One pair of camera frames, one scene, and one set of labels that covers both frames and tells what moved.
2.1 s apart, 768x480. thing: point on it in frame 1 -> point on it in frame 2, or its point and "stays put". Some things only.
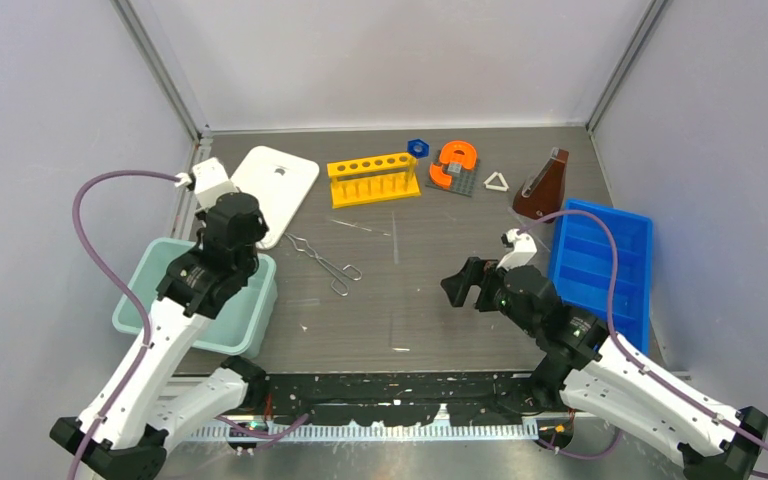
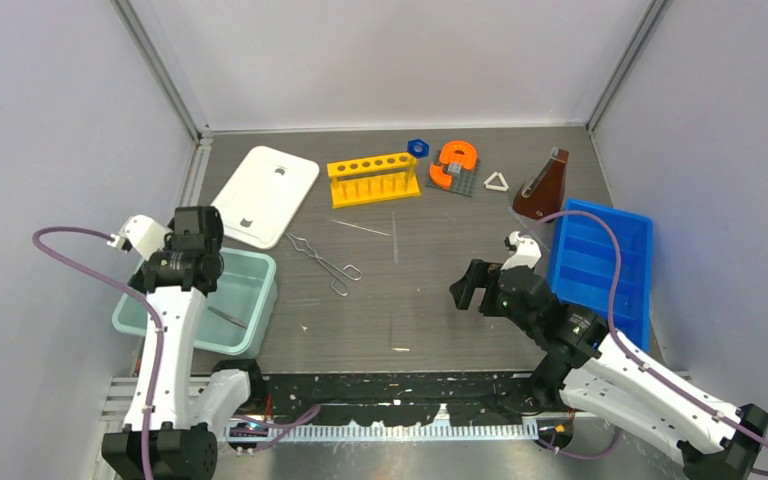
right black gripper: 477,272 stays put
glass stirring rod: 394,245 stays put
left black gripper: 262,229 -> 138,279
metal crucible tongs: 337,284 stays put
